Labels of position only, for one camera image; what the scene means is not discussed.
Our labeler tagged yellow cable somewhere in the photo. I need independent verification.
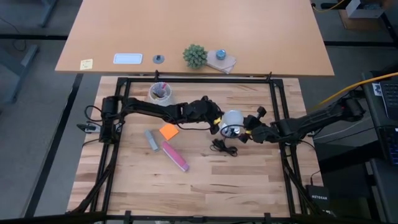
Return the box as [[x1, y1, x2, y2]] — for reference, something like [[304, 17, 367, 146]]
[[310, 72, 398, 110]]

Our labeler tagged black network switch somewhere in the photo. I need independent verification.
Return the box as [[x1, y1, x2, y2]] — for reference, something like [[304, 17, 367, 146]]
[[305, 184, 331, 213]]

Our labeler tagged cardboard box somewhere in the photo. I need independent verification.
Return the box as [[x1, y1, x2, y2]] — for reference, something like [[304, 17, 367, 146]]
[[338, 9, 393, 31]]

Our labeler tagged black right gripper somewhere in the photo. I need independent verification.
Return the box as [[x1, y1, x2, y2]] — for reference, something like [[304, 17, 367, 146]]
[[238, 115, 277, 144]]

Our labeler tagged black grey clamp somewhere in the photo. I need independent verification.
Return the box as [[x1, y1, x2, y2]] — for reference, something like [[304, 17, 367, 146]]
[[76, 120, 102, 134]]

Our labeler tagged black lamp cord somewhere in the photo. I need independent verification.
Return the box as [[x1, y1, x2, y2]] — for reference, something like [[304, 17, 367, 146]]
[[210, 138, 239, 157]]

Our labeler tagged grey box device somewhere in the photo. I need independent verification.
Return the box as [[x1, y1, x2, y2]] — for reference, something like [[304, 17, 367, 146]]
[[345, 0, 385, 19]]

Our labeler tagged tan wooden desk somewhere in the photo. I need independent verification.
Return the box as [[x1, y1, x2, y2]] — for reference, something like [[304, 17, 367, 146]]
[[55, 0, 335, 77]]

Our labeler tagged beige folded cloth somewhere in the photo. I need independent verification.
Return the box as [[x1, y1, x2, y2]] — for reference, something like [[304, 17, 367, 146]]
[[206, 50, 237, 75]]

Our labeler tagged small grey stapler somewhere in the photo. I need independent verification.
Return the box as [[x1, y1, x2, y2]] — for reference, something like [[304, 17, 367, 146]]
[[144, 129, 160, 152]]

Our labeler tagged black laptop keyboard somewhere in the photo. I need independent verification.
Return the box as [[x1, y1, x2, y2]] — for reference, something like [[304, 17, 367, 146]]
[[379, 79, 398, 121]]

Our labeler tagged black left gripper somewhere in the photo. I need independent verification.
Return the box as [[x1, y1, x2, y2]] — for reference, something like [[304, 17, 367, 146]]
[[183, 101, 223, 135]]

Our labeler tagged green succulent plant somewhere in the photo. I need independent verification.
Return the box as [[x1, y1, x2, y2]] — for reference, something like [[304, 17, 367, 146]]
[[182, 44, 208, 69]]

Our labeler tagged black aluminium table frame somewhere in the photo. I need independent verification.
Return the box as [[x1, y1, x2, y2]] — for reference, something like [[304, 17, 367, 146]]
[[67, 70, 335, 224]]

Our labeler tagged yellow sticky note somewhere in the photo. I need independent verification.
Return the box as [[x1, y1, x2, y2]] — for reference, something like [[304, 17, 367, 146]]
[[80, 58, 94, 71]]

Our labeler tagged white rectangular card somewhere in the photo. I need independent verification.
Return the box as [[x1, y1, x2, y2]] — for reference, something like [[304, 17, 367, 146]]
[[113, 53, 144, 65]]

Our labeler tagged pink white stapler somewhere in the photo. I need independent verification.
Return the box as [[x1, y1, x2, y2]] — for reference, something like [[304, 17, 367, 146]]
[[160, 141, 190, 172]]

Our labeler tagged orange sticky note pad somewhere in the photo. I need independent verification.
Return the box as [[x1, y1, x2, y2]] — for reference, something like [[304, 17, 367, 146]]
[[159, 123, 180, 141]]

